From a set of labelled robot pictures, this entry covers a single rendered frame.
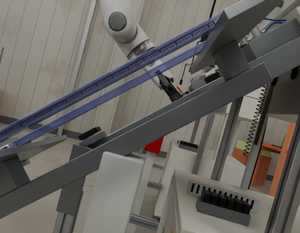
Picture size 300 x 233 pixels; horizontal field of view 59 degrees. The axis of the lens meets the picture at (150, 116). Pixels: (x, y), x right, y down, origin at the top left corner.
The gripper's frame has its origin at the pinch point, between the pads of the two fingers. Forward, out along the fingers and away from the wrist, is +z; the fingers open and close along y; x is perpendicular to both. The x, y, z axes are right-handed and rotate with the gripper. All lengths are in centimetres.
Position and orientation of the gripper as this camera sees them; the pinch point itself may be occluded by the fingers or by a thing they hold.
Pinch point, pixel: (178, 100)
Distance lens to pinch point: 77.1
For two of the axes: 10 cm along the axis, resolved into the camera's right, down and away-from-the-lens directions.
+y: 0.7, -0.2, 10.0
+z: 6.0, 8.0, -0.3
